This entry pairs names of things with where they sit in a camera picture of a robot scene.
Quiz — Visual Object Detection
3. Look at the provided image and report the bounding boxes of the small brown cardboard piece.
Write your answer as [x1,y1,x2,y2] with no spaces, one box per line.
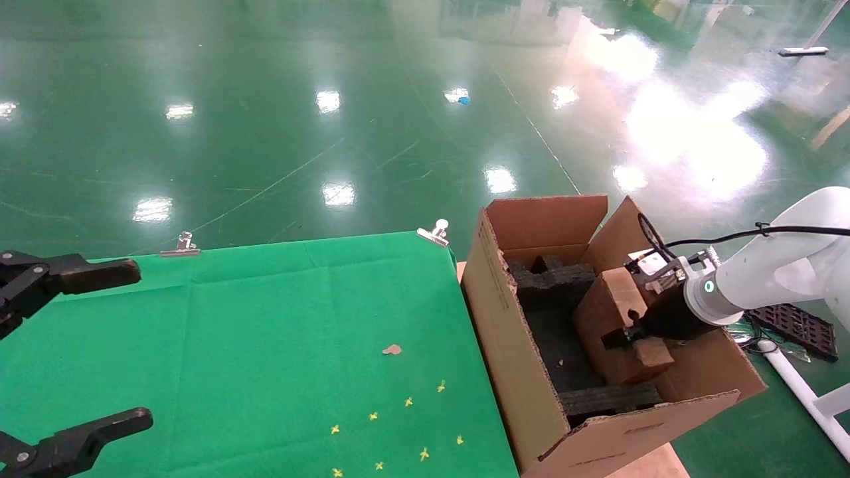
[573,267,677,386]

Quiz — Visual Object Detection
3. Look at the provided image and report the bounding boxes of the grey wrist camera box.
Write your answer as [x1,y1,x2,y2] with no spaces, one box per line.
[626,251,667,279]

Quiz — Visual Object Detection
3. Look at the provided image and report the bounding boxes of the black foam base sheet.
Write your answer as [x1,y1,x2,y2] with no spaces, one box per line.
[523,307,606,394]

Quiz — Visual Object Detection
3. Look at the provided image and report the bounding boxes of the white table leg with foot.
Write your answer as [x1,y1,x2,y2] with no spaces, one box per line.
[778,0,850,58]

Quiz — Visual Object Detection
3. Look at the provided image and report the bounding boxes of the black sleeved camera cable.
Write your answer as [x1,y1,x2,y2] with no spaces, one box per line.
[637,212,850,263]

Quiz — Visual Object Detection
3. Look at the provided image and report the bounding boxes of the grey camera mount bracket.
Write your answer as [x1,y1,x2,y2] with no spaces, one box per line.
[654,247,723,287]

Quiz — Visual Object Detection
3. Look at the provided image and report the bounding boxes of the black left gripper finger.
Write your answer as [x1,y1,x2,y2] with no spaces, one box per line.
[0,250,142,341]
[0,407,154,478]

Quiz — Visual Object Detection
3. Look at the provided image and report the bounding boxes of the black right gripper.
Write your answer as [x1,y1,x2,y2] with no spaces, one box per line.
[601,282,699,351]

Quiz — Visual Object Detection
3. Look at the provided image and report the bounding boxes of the black notched foam block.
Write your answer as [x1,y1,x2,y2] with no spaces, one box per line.
[508,255,597,313]

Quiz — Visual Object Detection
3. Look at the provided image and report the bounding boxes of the green tablecloth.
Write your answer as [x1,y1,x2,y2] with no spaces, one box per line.
[0,230,520,478]

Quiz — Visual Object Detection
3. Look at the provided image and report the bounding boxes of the white tube frame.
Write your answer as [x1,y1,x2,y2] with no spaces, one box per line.
[759,339,850,460]

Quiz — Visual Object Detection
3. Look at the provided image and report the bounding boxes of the silver binder clip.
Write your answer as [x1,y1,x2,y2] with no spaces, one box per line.
[159,231,201,258]
[416,219,451,248]

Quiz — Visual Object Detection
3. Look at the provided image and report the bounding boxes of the large open cardboard carton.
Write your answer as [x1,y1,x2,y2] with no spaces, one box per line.
[460,194,769,478]

